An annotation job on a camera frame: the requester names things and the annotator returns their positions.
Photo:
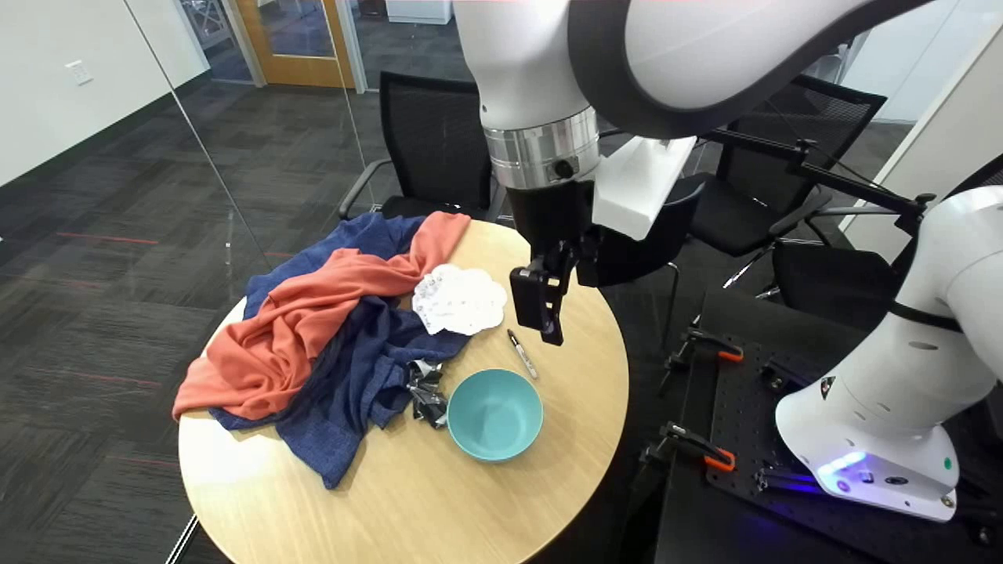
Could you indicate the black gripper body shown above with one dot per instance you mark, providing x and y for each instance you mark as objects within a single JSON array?
[{"x": 559, "y": 213}]

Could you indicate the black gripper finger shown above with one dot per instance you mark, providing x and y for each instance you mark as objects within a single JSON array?
[
  {"x": 552, "y": 315},
  {"x": 526, "y": 294}
]

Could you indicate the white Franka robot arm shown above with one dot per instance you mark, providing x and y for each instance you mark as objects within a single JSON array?
[{"x": 897, "y": 385}]

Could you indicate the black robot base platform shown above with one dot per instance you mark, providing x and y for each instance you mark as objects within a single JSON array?
[{"x": 722, "y": 522}]

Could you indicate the blue bowl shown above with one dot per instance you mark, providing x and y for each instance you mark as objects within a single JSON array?
[{"x": 497, "y": 415}]

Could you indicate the white crumpled cloth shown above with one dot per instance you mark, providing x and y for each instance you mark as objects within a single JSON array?
[{"x": 460, "y": 297}]

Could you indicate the small black clip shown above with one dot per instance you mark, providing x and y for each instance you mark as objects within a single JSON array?
[{"x": 429, "y": 397}]

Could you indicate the black mesh office chair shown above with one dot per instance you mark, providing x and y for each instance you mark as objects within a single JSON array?
[{"x": 435, "y": 143}]

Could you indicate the black orange clamp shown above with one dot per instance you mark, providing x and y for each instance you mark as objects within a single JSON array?
[
  {"x": 691, "y": 446},
  {"x": 710, "y": 350}
]

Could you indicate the navy blue cloth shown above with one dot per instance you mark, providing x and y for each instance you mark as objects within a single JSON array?
[{"x": 349, "y": 391}]

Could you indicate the black office chair with armrest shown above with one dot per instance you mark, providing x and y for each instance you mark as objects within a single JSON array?
[{"x": 769, "y": 188}]

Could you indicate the round wooden table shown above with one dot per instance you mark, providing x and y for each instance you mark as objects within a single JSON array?
[{"x": 419, "y": 501}]

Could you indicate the orange cloth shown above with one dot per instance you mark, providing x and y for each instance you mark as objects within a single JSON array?
[{"x": 285, "y": 334}]

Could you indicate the black low chair seat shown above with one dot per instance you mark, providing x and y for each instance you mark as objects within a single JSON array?
[{"x": 835, "y": 279}]

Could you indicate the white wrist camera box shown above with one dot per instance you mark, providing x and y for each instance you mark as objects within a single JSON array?
[{"x": 642, "y": 188}]

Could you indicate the wooden door frame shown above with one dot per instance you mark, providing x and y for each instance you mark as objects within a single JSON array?
[{"x": 298, "y": 65}]

